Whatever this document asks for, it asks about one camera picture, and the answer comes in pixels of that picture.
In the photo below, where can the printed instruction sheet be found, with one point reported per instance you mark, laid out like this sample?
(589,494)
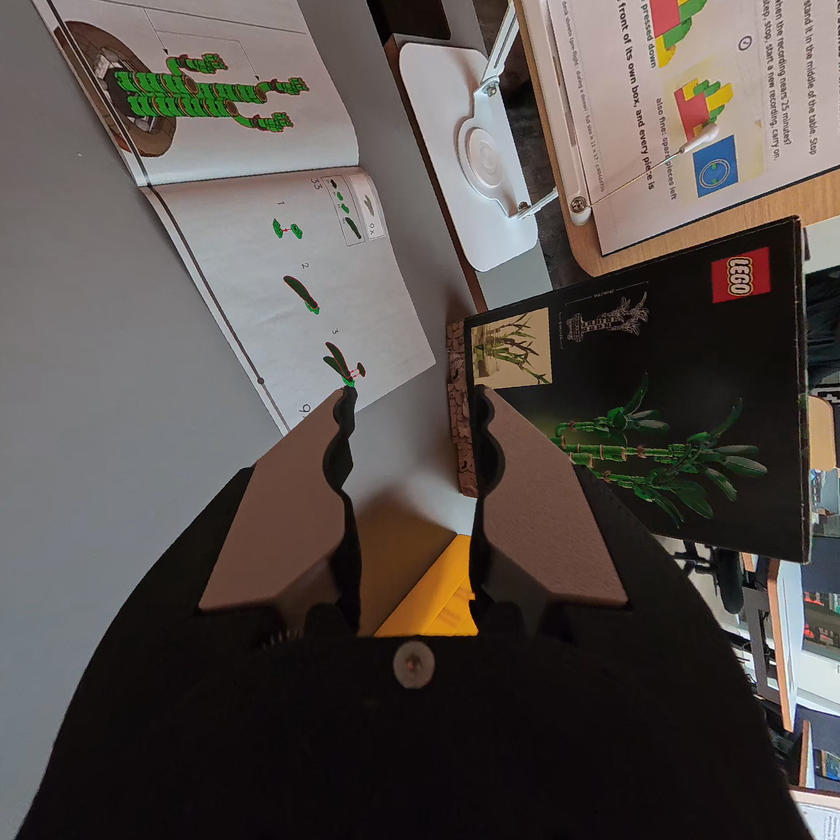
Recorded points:
(722,79)

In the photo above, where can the wooden display board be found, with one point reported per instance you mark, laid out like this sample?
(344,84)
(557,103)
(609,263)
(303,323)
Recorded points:
(754,211)

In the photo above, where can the tan wooden chair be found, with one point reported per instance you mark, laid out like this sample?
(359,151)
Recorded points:
(820,433)

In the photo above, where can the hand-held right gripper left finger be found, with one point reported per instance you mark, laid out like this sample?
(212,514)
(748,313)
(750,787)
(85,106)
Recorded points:
(282,525)

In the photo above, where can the printed paper sheet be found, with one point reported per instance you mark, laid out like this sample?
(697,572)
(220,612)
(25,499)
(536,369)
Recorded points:
(820,817)

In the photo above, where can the yellow plastic bin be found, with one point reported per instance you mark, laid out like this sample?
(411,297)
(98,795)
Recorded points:
(433,590)

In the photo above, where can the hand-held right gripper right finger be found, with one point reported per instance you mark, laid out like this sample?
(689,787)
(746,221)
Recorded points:
(544,525)

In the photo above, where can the dark screen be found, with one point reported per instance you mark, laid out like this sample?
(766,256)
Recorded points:
(823,610)

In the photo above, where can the black office chair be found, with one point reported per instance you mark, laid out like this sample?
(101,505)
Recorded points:
(728,584)

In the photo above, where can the open lego instruction booklet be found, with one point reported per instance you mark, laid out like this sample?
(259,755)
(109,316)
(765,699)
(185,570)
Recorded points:
(249,282)

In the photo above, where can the black lego set box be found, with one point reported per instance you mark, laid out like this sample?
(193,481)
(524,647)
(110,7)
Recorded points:
(689,367)

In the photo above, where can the white desk with wooden edge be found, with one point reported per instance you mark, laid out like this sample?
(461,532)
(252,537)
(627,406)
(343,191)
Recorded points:
(784,623)

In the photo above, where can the white board stand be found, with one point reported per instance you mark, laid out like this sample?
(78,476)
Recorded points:
(433,98)

